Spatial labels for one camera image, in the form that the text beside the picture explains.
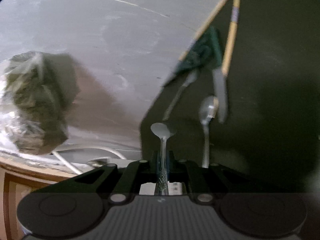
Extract patterned handle silver spoon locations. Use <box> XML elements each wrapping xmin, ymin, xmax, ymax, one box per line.
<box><xmin>151</xmin><ymin>122</ymin><xmax>176</xmax><ymax>196</ymax></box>

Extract large dark metal spoon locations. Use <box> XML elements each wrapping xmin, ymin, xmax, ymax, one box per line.
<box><xmin>199</xmin><ymin>95</ymin><xmax>219</xmax><ymax>168</ymax></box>

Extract black handled kitchen knife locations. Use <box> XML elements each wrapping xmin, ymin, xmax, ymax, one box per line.
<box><xmin>213</xmin><ymin>68</ymin><xmax>228</xmax><ymax>124</ymax></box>

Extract black handled scissors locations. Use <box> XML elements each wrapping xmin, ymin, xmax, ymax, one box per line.
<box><xmin>163</xmin><ymin>25</ymin><xmax>223</xmax><ymax>87</ymax></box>

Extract bamboo chopstick with purple band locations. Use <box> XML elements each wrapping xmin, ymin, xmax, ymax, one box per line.
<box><xmin>221</xmin><ymin>0</ymin><xmax>241</xmax><ymax>77</ymax></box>

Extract silver fork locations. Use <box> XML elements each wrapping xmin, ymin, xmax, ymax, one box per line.
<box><xmin>162</xmin><ymin>69</ymin><xmax>199</xmax><ymax>121</ymax></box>

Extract plastic bag of dried leaves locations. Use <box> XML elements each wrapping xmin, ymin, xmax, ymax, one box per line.
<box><xmin>1</xmin><ymin>51</ymin><xmax>79</xmax><ymax>155</ymax></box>

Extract white flexible hose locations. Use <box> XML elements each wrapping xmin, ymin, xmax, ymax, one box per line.
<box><xmin>51</xmin><ymin>146</ymin><xmax>128</xmax><ymax>174</ymax></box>

